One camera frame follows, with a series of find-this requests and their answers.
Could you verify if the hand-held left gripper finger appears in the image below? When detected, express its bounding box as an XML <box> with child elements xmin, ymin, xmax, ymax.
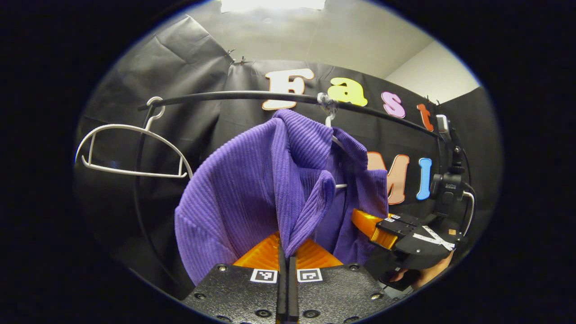
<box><xmin>182</xmin><ymin>231</ymin><xmax>288</xmax><ymax>324</ymax></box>
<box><xmin>288</xmin><ymin>238</ymin><xmax>396</xmax><ymax>324</ymax></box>

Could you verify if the purple ribbed sweater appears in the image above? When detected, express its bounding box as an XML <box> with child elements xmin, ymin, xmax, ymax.
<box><xmin>174</xmin><ymin>109</ymin><xmax>390</xmax><ymax>287</ymax></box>

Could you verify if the white taped clothes hanger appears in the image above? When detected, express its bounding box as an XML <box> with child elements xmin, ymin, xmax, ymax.
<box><xmin>324</xmin><ymin>112</ymin><xmax>349</xmax><ymax>189</ymax></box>

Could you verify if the white empty clothes hanger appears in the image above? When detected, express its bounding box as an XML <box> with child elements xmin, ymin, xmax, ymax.
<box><xmin>74</xmin><ymin>96</ymin><xmax>194</xmax><ymax>180</ymax></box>

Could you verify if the clear tape wad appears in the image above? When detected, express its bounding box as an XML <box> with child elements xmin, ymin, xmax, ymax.
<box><xmin>317</xmin><ymin>92</ymin><xmax>338</xmax><ymax>115</ymax></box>

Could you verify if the ceiling light panel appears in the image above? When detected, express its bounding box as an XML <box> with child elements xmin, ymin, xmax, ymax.
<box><xmin>220</xmin><ymin>0</ymin><xmax>327</xmax><ymax>13</ymax></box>

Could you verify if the black backdrop cloth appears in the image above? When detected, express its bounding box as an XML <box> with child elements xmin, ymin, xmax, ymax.
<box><xmin>74</xmin><ymin>14</ymin><xmax>502</xmax><ymax>300</ymax></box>

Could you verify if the black clothes rail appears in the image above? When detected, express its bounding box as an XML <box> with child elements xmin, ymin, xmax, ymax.
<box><xmin>133</xmin><ymin>90</ymin><xmax>444</xmax><ymax>293</ymax></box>

